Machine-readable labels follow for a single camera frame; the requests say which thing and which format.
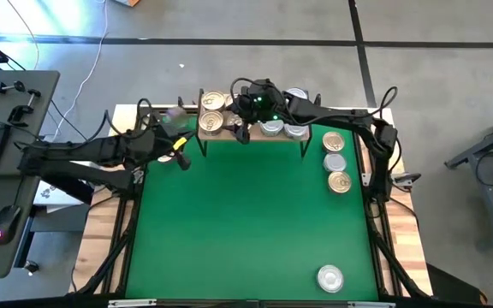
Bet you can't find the black computer mouse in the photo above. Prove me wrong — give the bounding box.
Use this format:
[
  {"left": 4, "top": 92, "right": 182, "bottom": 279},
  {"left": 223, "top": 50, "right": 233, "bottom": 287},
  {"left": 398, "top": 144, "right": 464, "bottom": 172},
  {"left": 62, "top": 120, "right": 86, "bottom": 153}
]
[{"left": 0, "top": 204, "right": 24, "bottom": 246}]

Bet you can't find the white cardboard box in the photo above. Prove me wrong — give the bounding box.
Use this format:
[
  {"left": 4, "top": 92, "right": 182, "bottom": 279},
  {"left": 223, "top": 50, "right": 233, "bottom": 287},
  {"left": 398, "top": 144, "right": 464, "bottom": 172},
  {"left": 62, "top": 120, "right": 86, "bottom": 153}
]
[{"left": 32, "top": 179, "right": 93, "bottom": 215}]

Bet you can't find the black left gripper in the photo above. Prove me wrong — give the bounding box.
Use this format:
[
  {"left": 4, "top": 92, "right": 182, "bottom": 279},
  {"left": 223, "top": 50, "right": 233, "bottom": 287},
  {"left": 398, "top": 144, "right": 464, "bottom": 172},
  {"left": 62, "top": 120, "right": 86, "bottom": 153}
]
[{"left": 141, "top": 120, "right": 192, "bottom": 171}]

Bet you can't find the silver metal bracket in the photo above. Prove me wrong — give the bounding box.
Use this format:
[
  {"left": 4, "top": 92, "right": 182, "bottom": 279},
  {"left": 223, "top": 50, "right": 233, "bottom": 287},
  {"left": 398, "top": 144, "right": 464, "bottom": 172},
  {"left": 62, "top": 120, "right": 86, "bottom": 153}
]
[
  {"left": 108, "top": 299, "right": 158, "bottom": 308},
  {"left": 347, "top": 300, "right": 396, "bottom": 308}
]

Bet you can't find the white floor cable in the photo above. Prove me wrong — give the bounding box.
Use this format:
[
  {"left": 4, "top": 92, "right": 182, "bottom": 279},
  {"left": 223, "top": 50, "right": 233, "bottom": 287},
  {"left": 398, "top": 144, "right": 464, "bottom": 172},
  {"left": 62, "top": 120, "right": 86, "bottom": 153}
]
[{"left": 51, "top": 0, "right": 110, "bottom": 145}]

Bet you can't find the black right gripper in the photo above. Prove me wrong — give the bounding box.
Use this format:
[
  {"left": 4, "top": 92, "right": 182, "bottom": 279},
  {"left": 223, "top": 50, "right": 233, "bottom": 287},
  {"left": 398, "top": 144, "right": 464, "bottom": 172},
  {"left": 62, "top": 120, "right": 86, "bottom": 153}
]
[{"left": 232, "top": 79, "right": 291, "bottom": 145}]

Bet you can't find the green table mat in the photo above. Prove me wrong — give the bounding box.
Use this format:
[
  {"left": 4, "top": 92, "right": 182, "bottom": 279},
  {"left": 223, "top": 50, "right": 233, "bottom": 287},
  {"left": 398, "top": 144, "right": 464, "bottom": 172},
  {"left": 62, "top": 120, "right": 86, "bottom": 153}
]
[{"left": 124, "top": 111, "right": 380, "bottom": 301}]

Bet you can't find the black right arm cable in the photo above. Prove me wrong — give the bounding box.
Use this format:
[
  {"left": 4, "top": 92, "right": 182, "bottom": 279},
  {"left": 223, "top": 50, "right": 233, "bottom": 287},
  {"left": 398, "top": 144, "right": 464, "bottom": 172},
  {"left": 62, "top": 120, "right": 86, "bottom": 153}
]
[{"left": 374, "top": 86, "right": 400, "bottom": 126}]

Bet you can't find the black metal rig frame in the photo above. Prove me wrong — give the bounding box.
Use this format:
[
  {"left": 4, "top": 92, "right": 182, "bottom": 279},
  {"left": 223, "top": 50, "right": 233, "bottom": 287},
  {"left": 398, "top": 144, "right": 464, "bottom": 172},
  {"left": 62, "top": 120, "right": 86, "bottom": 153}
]
[{"left": 68, "top": 104, "right": 434, "bottom": 308}]

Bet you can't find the long black floor tape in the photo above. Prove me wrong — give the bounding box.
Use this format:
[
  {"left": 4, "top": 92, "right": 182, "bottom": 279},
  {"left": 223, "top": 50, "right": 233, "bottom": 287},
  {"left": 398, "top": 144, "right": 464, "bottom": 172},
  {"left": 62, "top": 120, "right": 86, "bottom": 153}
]
[{"left": 0, "top": 33, "right": 493, "bottom": 49}]

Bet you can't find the small black knob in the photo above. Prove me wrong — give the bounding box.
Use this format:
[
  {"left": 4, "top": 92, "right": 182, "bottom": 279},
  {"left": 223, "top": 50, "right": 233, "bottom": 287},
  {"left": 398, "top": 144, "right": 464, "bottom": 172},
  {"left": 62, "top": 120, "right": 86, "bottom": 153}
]
[{"left": 22, "top": 259, "right": 40, "bottom": 277}]

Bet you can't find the dark grey desk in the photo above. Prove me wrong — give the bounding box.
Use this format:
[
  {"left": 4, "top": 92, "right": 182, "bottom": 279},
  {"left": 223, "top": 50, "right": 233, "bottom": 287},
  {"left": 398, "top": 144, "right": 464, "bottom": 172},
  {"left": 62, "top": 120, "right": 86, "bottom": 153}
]
[{"left": 0, "top": 69, "right": 61, "bottom": 280}]

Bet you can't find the short black floor tape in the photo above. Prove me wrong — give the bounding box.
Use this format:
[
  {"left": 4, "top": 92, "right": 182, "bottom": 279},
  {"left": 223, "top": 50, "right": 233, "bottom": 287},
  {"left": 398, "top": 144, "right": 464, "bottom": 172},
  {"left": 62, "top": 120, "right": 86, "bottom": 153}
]
[{"left": 347, "top": 0, "right": 378, "bottom": 108}]

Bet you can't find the wooden shelf with black legs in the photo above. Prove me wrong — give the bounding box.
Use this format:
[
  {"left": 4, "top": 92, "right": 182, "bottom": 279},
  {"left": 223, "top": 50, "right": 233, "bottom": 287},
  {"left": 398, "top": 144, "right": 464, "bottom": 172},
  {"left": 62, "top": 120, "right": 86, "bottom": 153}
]
[{"left": 176, "top": 87, "right": 323, "bottom": 158}]

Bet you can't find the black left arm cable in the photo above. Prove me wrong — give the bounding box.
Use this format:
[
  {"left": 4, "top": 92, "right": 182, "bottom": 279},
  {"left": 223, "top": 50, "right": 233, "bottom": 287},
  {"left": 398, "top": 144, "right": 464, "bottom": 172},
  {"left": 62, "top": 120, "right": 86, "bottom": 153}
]
[{"left": 100, "top": 98, "right": 158, "bottom": 142}]

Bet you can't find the pale yellow floor cable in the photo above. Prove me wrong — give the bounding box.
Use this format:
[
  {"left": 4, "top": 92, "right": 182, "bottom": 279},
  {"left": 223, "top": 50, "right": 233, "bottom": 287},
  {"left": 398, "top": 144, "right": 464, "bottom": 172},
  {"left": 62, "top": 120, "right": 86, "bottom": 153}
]
[{"left": 5, "top": 0, "right": 41, "bottom": 72}]

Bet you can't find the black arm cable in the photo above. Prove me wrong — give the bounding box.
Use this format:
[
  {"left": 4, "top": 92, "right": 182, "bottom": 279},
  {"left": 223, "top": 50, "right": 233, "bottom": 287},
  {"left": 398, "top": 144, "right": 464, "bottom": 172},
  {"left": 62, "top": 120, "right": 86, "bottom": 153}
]
[
  {"left": 100, "top": 98, "right": 158, "bottom": 142},
  {"left": 374, "top": 86, "right": 400, "bottom": 126}
]

